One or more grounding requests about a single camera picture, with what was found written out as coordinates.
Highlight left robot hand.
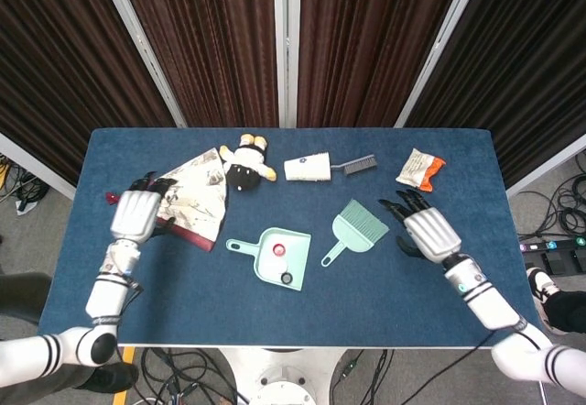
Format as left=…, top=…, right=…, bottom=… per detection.
left=109, top=171, right=179, bottom=245

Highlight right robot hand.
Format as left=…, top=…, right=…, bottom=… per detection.
left=377, top=189, right=462, bottom=267

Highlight mint green hand broom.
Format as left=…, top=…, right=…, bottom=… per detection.
left=320, top=198, right=390, bottom=268

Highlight mint green dustpan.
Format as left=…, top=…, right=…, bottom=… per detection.
left=225, top=226, right=312, bottom=293

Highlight white and maroon folding fan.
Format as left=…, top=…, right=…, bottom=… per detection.
left=105, top=147, right=229, bottom=253

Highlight white and orange snack packet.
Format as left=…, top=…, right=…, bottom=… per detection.
left=395, top=148, right=447, bottom=192

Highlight small grey brush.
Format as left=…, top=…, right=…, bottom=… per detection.
left=329, top=154, right=379, bottom=177

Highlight black and white plush toy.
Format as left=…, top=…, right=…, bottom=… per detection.
left=218, top=133, right=278, bottom=193

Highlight white and black sneaker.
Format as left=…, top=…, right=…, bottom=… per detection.
left=525, top=266, right=563, bottom=334

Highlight black foot pedal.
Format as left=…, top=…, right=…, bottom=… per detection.
left=539, top=248, right=586, bottom=276

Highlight dark grey trouser leg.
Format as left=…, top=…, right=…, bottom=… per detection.
left=0, top=272, right=100, bottom=400

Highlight blue table cloth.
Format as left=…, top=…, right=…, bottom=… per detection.
left=38, top=127, right=546, bottom=347

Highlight yellow floor tape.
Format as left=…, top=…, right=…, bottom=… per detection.
left=112, top=347, right=137, bottom=405

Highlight black trouser leg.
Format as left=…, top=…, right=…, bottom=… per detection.
left=544, top=290, right=586, bottom=334

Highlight black shoe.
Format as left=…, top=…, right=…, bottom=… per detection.
left=84, top=361, right=139, bottom=396

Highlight brown pleated partition panel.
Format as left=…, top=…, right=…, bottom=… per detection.
left=297, top=0, right=469, bottom=129
left=405, top=0, right=586, bottom=186
left=0, top=0, right=178, bottom=186
left=114, top=0, right=279, bottom=129

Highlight white partition frame rail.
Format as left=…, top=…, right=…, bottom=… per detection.
left=0, top=132, right=77, bottom=200
left=505, top=133, right=586, bottom=199

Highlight black floor cables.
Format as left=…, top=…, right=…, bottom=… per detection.
left=329, top=348, right=396, bottom=405
left=0, top=152, right=49, bottom=216
left=140, top=347, right=239, bottom=405
left=526, top=148, right=586, bottom=241

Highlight white partition frame post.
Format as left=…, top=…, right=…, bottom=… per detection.
left=393, top=0, right=489, bottom=129
left=94, top=0, right=188, bottom=129
left=272, top=0, right=302, bottom=129

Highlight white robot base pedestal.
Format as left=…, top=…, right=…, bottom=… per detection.
left=219, top=347, right=349, bottom=405

